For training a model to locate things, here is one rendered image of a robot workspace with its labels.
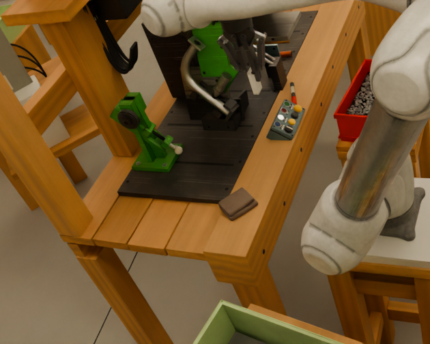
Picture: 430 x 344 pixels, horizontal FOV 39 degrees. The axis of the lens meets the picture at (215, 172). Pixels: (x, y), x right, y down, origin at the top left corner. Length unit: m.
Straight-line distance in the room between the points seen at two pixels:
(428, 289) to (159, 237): 0.79
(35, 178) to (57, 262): 1.53
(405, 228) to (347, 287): 0.26
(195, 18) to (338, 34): 1.27
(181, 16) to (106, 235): 0.94
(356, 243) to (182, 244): 0.62
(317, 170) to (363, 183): 1.95
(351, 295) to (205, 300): 1.13
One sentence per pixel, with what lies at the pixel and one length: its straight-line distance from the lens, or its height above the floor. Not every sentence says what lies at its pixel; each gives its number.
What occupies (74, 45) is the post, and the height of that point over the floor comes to 1.37.
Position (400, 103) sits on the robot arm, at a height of 1.57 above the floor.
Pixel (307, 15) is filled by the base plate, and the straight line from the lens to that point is 2.66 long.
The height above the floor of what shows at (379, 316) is 0.24.
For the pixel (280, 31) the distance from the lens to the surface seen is 2.13.
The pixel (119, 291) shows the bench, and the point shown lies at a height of 0.57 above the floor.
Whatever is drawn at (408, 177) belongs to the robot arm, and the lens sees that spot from 1.58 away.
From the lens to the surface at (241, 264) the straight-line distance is 1.74.
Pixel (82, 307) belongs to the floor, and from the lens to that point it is 3.10.
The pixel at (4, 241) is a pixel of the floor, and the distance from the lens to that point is 3.74.
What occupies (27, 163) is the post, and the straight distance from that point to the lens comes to 1.85.
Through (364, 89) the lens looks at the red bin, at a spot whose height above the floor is 0.88.
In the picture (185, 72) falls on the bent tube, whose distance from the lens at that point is 2.12.
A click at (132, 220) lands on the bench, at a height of 0.88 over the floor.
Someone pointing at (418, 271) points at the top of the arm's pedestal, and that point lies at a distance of 1.66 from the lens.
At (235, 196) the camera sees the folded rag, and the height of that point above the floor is 0.93.
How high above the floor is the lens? 2.17
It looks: 40 degrees down
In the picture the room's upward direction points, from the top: 22 degrees counter-clockwise
